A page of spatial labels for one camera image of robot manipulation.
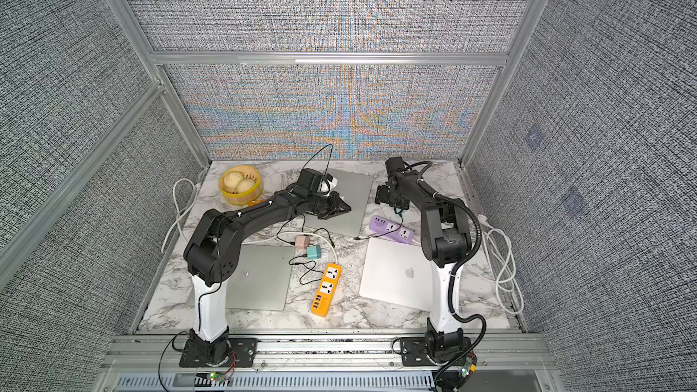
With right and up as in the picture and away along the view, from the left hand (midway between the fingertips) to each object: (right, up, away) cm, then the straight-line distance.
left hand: (356, 207), depth 90 cm
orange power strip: (-10, -25, -8) cm, 28 cm away
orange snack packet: (-40, +1, +15) cm, 42 cm away
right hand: (+12, +4, +12) cm, 18 cm away
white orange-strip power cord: (-26, -10, +5) cm, 29 cm away
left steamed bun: (-48, +10, +16) cm, 51 cm away
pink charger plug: (-18, -12, +3) cm, 22 cm away
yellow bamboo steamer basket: (-47, +3, +14) cm, 50 cm away
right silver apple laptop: (+13, -21, -1) cm, 25 cm away
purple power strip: (+13, -8, +6) cm, 16 cm away
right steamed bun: (-42, +7, +14) cm, 45 cm away
